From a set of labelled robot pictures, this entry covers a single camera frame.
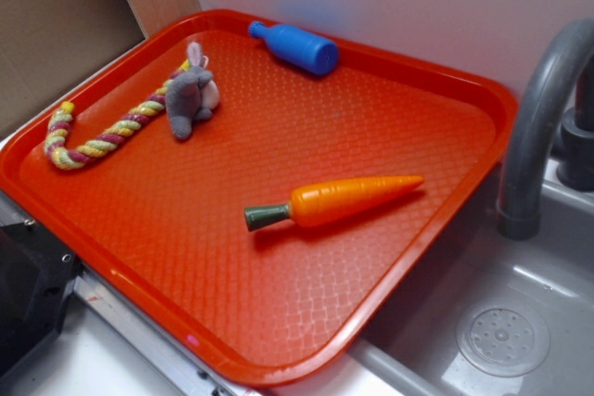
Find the grey plastic toy sink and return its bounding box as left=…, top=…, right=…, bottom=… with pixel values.
left=350, top=161, right=593, bottom=395

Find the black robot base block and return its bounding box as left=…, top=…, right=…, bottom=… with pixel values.
left=1, top=220, right=81, bottom=386

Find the brown cardboard panel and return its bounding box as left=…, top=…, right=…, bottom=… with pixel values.
left=1, top=0, right=200, bottom=137

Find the orange plastic toy carrot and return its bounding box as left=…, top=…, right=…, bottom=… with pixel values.
left=244, top=175, right=424, bottom=232

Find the multicolour twisted rope toy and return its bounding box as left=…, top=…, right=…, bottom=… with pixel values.
left=44, top=59, right=190, bottom=171

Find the blue plastic toy bottle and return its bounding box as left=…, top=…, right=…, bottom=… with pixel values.
left=248, top=21, right=340, bottom=76

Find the dark grey faucet handle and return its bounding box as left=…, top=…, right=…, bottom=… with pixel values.
left=557, top=61, right=593, bottom=192

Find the red plastic tray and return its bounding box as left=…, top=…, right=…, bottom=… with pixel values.
left=1, top=10, right=517, bottom=388

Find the grey toy faucet spout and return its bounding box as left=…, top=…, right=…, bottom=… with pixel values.
left=496, top=18, right=593, bottom=240

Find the grey plush bunny toy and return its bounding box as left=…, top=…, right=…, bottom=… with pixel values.
left=165, top=42, right=220, bottom=141

